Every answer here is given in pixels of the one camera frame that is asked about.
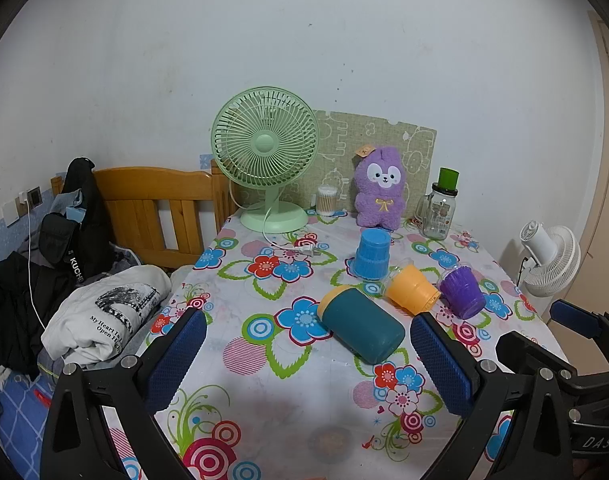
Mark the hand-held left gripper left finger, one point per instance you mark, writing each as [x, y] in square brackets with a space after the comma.
[177, 360]

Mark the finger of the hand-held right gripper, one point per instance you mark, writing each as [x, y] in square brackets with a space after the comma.
[577, 317]
[517, 347]

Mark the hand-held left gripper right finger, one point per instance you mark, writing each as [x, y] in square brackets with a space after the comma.
[442, 365]

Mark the teal cup with yellow rim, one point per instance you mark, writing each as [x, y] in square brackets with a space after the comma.
[367, 327]

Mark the purple plastic cup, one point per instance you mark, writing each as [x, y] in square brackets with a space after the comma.
[462, 292]

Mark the orange plastic cup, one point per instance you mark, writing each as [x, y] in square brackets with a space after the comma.
[409, 287]

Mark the blue plastic cup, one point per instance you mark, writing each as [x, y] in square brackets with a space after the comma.
[372, 260]

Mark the white standing fan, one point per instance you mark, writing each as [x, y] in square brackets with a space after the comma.
[554, 260]

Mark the white printed shirt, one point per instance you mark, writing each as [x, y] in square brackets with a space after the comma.
[99, 320]

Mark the floral tablecloth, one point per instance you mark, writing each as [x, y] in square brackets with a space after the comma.
[284, 360]

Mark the glass jar with green lid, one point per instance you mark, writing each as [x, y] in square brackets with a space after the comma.
[437, 215]

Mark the black bag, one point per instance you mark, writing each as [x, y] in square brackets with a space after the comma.
[92, 220]

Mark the blue checked bedsheet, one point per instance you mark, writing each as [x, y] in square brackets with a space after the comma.
[19, 425]

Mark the dark clothes pile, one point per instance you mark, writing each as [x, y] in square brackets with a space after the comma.
[14, 300]

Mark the wooden bed headboard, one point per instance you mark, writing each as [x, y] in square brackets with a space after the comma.
[134, 190]

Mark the purple plush toy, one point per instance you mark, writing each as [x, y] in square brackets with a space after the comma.
[379, 200]

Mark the light blue cloth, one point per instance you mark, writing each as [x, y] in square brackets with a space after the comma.
[76, 212]

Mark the cotton swab container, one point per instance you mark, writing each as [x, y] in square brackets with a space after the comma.
[327, 202]

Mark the green desk fan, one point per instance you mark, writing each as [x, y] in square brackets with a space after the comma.
[264, 142]

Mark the beige printed board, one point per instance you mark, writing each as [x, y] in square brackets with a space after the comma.
[344, 135]

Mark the wall socket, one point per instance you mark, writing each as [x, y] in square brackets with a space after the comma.
[34, 197]

